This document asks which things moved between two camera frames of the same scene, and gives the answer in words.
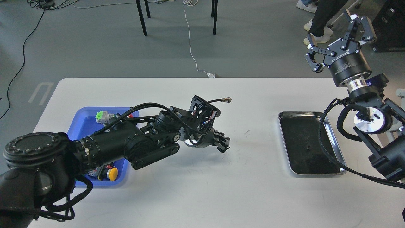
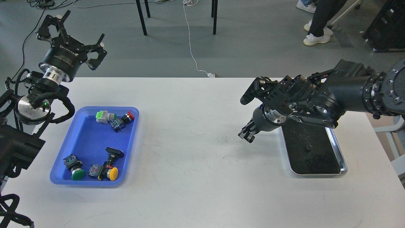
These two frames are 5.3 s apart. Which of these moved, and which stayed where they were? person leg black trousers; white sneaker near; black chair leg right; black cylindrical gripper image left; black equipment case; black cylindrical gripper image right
Moved: black cylindrical gripper image left; black cylindrical gripper image right
Stayed: person leg black trousers; black chair leg right; white sneaker near; black equipment case
